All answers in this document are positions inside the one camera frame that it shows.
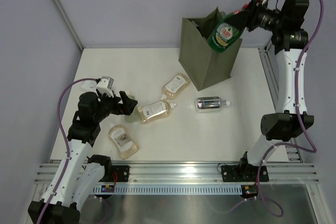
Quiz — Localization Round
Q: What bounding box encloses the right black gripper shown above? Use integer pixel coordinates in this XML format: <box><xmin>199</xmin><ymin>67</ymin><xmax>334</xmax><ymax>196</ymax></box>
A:
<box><xmin>225</xmin><ymin>0</ymin><xmax>286</xmax><ymax>34</ymax></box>

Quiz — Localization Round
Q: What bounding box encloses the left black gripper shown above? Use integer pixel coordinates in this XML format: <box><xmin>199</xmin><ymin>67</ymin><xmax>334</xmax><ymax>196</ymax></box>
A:
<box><xmin>93</xmin><ymin>90</ymin><xmax>137</xmax><ymax>123</ymax></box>

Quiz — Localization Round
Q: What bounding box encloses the green Fairy dish soap bottle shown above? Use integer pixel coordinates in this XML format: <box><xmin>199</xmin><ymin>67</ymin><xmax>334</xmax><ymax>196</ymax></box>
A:
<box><xmin>207</xmin><ymin>10</ymin><xmax>243</xmax><ymax>53</ymax></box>

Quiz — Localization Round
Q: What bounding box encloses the clear amber soap pouch bottle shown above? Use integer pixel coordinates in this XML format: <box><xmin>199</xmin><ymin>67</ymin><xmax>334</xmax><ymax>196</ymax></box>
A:
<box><xmin>160</xmin><ymin>73</ymin><xmax>190</xmax><ymax>100</ymax></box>

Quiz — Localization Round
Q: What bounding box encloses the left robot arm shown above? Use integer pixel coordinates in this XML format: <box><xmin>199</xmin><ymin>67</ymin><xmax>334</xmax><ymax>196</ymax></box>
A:
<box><xmin>28</xmin><ymin>91</ymin><xmax>138</xmax><ymax>223</ymax></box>

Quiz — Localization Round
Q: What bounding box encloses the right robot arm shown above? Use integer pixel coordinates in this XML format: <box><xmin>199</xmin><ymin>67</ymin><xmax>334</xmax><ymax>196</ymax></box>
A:
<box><xmin>221</xmin><ymin>0</ymin><xmax>314</xmax><ymax>182</ymax></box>

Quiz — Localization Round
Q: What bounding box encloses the olive green canvas bag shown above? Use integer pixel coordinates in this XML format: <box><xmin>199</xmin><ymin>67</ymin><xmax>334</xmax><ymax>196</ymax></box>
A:
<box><xmin>178</xmin><ymin>8</ymin><xmax>243</xmax><ymax>91</ymax></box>

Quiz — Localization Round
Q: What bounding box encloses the pale green cylindrical bottle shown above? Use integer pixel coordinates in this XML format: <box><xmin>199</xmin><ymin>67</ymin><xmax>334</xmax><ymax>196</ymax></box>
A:
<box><xmin>125</xmin><ymin>91</ymin><xmax>139</xmax><ymax>123</ymax></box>

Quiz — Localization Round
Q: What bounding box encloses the amber soap bottle white cap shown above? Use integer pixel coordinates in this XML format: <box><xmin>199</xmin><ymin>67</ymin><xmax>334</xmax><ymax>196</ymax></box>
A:
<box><xmin>138</xmin><ymin>100</ymin><xmax>176</xmax><ymax>124</ymax></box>

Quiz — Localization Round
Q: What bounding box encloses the white flat bottle black cap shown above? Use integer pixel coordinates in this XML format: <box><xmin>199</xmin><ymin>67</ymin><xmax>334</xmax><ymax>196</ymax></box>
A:
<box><xmin>80</xmin><ymin>80</ymin><xmax>97</xmax><ymax>92</ymax></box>

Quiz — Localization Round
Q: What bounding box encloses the silver metallic bottle white cap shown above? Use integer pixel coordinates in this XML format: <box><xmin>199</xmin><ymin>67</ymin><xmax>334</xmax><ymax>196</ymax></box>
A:
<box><xmin>195</xmin><ymin>97</ymin><xmax>230</xmax><ymax>113</ymax></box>

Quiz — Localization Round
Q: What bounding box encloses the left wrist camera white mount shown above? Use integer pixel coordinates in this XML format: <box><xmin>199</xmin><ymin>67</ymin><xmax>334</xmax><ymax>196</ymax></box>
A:
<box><xmin>96</xmin><ymin>76</ymin><xmax>114</xmax><ymax>98</ymax></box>

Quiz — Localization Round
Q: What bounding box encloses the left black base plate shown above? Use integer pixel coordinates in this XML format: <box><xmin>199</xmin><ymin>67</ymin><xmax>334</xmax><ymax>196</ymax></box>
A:
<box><xmin>99</xmin><ymin>165</ymin><xmax>130</xmax><ymax>183</ymax></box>

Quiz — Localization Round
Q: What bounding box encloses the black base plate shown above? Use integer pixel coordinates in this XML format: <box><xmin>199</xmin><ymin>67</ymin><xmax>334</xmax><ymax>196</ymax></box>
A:
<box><xmin>220</xmin><ymin>165</ymin><xmax>258</xmax><ymax>182</ymax></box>
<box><xmin>99</xmin><ymin>165</ymin><xmax>130</xmax><ymax>183</ymax></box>

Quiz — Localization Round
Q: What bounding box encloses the white slotted cable duct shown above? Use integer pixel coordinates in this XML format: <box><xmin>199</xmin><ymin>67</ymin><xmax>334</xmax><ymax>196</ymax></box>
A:
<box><xmin>92</xmin><ymin>185</ymin><xmax>243</xmax><ymax>195</ymax></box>

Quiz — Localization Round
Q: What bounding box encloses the aluminium front rail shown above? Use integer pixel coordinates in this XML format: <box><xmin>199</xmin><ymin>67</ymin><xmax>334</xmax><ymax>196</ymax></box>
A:
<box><xmin>33</xmin><ymin>162</ymin><xmax>320</xmax><ymax>185</ymax></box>

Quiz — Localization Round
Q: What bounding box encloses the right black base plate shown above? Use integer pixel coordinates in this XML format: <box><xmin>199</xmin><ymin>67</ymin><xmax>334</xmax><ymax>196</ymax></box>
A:
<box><xmin>220</xmin><ymin>165</ymin><xmax>258</xmax><ymax>182</ymax></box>

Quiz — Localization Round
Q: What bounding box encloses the left aluminium frame post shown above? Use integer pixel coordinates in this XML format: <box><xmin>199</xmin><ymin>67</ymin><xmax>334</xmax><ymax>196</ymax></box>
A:
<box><xmin>51</xmin><ymin>0</ymin><xmax>85</xmax><ymax>52</ymax></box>

